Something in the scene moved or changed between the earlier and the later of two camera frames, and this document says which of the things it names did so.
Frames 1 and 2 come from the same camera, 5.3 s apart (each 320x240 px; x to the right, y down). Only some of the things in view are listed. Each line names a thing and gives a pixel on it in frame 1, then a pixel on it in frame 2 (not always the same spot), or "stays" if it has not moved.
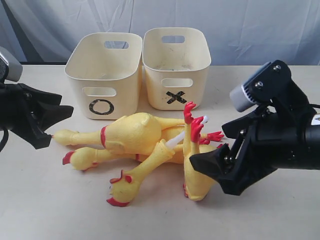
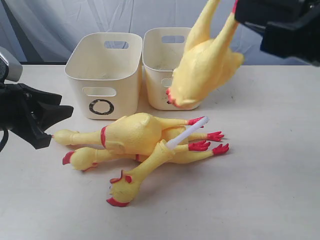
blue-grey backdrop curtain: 240,32 stays
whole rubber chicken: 85,158 stays
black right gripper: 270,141 → 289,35
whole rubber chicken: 133,133 stays
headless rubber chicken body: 197,185 → 205,63
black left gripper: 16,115 stays
